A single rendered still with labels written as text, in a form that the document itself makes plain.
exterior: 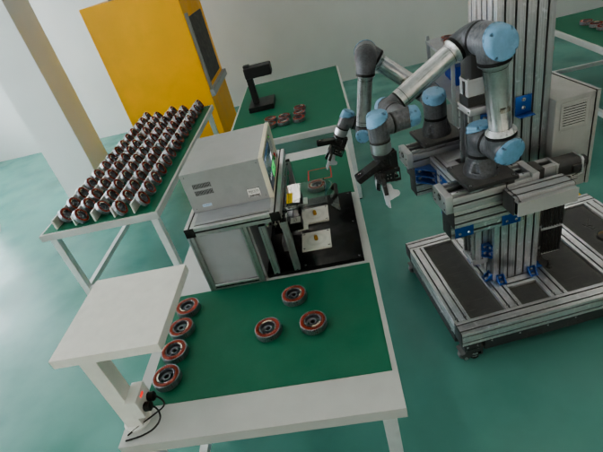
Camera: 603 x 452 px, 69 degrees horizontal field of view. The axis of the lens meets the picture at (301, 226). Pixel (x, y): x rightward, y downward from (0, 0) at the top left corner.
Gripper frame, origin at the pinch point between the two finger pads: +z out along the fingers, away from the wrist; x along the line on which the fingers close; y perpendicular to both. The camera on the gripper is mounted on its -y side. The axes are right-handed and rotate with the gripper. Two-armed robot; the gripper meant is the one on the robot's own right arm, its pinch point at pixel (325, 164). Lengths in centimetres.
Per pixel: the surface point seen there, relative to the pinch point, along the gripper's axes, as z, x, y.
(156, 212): 74, 14, -96
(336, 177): 11.4, 10.7, 11.5
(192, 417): 43, -148, -43
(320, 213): 14.1, -34.8, 0.3
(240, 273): 31, -79, -36
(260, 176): -15, -66, -39
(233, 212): 3, -72, -46
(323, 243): 14, -63, 1
